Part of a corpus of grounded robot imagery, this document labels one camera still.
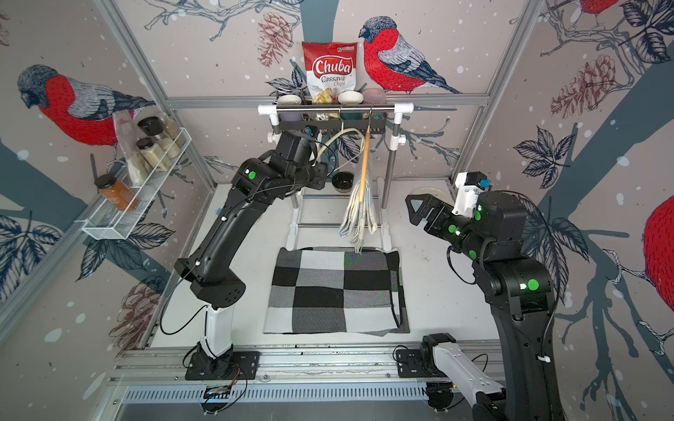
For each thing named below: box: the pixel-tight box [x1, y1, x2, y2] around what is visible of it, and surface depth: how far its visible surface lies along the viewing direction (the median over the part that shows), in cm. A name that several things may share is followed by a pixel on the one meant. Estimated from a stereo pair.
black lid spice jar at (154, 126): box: [137, 115, 181, 160], surface depth 83 cm
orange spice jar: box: [93, 173, 141, 212], surface depth 69 cm
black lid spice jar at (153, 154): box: [135, 136, 173, 172], surface depth 79 cm
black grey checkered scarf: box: [263, 246, 410, 337], surface depth 89 cm
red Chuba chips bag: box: [301, 41, 359, 105], surface depth 81 cm
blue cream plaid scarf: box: [337, 178, 378, 255], surface depth 81 cm
